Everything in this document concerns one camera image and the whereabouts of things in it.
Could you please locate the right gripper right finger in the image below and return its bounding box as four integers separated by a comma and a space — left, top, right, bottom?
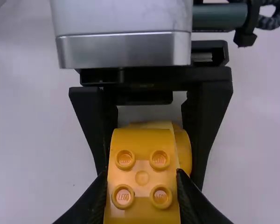
176, 168, 230, 224

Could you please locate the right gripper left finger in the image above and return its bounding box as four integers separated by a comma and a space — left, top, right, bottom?
52, 169, 108, 224

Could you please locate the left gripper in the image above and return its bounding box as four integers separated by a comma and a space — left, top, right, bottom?
69, 39, 233, 190

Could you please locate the yellow toy car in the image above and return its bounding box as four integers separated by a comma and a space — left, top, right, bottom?
102, 120, 193, 224

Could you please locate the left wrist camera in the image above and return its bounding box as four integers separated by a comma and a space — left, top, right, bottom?
50, 0, 193, 70

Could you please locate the black cable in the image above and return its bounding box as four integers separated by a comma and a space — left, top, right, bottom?
192, 0, 280, 49

